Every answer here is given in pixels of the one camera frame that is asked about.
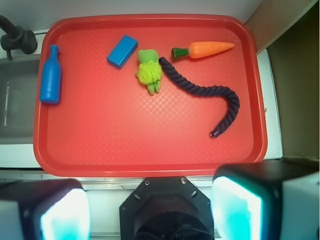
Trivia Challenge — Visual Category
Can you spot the red plastic tray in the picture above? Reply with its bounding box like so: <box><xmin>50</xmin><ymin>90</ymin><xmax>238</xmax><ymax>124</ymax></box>
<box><xmin>33</xmin><ymin>14</ymin><xmax>267</xmax><ymax>178</ymax></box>

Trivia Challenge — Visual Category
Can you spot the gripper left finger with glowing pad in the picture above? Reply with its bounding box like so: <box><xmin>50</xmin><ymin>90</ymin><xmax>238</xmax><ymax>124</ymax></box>
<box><xmin>0</xmin><ymin>178</ymin><xmax>92</xmax><ymax>240</ymax></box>

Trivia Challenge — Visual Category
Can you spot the dark purple rope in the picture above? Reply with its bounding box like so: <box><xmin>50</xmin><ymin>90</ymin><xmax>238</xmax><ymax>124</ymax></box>
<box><xmin>158</xmin><ymin>56</ymin><xmax>241</xmax><ymax>139</ymax></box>

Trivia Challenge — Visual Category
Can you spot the blue toy bottle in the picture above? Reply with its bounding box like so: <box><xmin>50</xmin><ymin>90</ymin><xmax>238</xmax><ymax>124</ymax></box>
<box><xmin>39</xmin><ymin>44</ymin><xmax>62</xmax><ymax>104</ymax></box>

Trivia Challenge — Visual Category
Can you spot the blue rectangular block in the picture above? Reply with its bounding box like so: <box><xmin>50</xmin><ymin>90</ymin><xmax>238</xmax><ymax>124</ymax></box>
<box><xmin>106</xmin><ymin>35</ymin><xmax>138</xmax><ymax>69</ymax></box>

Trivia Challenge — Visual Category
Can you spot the grey toy sink basin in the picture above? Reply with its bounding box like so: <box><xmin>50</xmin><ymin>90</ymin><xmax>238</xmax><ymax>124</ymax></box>
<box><xmin>0</xmin><ymin>55</ymin><xmax>40</xmax><ymax>145</ymax></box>

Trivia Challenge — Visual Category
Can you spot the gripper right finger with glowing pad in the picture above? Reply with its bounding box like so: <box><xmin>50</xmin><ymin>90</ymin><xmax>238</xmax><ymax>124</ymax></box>
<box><xmin>210</xmin><ymin>159</ymin><xmax>320</xmax><ymax>240</ymax></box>

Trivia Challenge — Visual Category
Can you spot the orange toy carrot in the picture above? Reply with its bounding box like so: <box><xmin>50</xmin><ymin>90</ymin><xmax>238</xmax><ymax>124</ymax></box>
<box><xmin>171</xmin><ymin>41</ymin><xmax>235</xmax><ymax>59</ymax></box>

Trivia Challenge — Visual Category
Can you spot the green fuzzy frog toy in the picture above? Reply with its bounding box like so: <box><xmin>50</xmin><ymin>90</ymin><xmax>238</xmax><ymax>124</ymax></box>
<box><xmin>135</xmin><ymin>49</ymin><xmax>163</xmax><ymax>96</ymax></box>

